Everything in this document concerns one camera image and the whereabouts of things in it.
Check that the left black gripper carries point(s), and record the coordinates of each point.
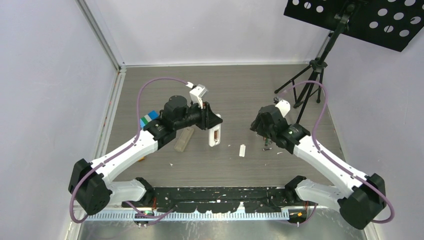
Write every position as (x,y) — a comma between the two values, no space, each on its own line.
(208,119)

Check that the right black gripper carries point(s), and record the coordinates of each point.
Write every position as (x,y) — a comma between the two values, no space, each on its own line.
(256,126)

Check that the white remote control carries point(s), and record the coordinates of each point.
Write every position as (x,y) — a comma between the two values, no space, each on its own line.
(214,136)

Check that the white battery cover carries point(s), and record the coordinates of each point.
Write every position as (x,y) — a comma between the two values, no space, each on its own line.
(242,150)

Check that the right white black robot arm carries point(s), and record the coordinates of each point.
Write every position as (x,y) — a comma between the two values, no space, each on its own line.
(358,197)

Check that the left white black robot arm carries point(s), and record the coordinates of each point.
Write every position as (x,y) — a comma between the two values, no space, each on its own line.
(93,185)

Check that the translucent beige remote cover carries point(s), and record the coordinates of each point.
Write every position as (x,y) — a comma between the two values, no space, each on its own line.
(184,139)

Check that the blue white green toy brick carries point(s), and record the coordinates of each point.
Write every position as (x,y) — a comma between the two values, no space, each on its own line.
(144,120)

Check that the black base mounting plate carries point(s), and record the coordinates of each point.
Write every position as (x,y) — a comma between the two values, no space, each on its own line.
(264,199)

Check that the black music stand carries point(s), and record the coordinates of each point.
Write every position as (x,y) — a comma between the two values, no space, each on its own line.
(391,24)

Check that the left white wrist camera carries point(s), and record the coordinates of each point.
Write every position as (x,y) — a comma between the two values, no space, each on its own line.
(196,95)

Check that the perforated metal cable tray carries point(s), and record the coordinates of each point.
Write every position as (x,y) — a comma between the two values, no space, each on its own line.
(238,215)

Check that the aluminium corner frame post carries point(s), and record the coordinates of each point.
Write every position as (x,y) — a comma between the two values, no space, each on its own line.
(95,20)

